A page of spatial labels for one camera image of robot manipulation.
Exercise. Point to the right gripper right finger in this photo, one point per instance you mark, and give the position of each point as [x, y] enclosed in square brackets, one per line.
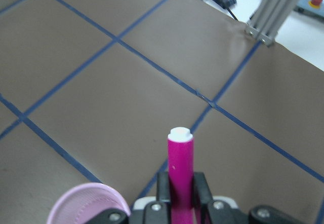
[214, 210]

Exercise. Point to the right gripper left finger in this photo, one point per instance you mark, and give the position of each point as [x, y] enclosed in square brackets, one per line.
[152, 210]

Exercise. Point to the pink marker pen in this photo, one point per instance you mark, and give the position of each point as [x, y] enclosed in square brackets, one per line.
[180, 162]

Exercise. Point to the pink mesh cup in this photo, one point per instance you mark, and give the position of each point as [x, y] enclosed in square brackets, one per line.
[85, 201]

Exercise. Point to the grey box red button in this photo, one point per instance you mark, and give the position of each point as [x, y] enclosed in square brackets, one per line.
[311, 6]

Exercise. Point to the aluminium frame post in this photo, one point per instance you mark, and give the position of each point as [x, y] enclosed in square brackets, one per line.
[264, 24]

